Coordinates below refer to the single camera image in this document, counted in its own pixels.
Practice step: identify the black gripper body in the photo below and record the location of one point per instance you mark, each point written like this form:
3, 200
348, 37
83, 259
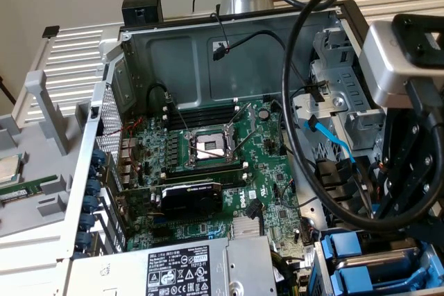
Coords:
423, 39

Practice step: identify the hard disk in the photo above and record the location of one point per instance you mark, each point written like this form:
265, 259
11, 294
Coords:
341, 245

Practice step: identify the blue plastic disk carrier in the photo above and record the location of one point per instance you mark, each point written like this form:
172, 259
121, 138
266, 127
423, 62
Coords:
352, 278

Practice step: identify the grey metal disk bay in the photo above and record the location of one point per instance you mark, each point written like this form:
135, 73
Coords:
320, 275

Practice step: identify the silver metal drive cage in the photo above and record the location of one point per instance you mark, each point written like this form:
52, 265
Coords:
350, 84

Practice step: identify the green motherboard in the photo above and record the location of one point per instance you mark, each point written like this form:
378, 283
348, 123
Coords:
263, 171

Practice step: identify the round coin battery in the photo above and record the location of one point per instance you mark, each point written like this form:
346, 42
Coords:
264, 113

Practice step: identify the black angled connector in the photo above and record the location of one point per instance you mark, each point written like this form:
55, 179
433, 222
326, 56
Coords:
254, 208

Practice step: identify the metal socket cover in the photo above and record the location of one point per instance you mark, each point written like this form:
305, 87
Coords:
249, 115

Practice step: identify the thin metal locking lever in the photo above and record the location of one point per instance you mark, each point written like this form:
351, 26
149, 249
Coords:
244, 141
178, 115

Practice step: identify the silver finned heatsink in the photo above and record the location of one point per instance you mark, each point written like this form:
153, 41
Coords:
245, 228

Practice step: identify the black RAM slot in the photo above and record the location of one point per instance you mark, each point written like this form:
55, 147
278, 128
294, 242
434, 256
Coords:
229, 181
204, 110
204, 171
204, 118

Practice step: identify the open grey PC case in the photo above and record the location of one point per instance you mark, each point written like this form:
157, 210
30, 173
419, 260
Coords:
243, 74

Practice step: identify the CPU socket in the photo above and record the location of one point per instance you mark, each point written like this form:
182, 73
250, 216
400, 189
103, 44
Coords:
208, 145

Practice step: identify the black graphics card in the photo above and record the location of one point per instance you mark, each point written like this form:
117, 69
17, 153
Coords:
190, 202

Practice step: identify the silver power supply unit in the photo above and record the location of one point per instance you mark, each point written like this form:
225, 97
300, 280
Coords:
180, 268

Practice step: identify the black plastic box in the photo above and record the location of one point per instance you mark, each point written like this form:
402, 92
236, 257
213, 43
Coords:
142, 6

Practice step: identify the blue slot retention clip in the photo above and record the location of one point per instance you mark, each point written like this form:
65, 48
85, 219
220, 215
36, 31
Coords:
90, 204
84, 240
98, 156
92, 187
93, 172
87, 222

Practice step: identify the grey parts rack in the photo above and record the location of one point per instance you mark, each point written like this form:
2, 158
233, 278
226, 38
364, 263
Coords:
41, 171

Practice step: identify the green RAM stick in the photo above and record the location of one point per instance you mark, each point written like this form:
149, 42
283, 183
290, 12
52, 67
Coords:
24, 188

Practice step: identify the silver CPU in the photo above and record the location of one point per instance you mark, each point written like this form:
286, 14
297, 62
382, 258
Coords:
8, 167

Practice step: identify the dark slanted rod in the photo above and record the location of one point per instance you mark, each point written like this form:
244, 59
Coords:
7, 91

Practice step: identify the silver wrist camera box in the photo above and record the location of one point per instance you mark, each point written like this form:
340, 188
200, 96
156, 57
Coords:
385, 63

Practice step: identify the black plastic air duct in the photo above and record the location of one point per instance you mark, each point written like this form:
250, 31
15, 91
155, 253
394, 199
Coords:
333, 178

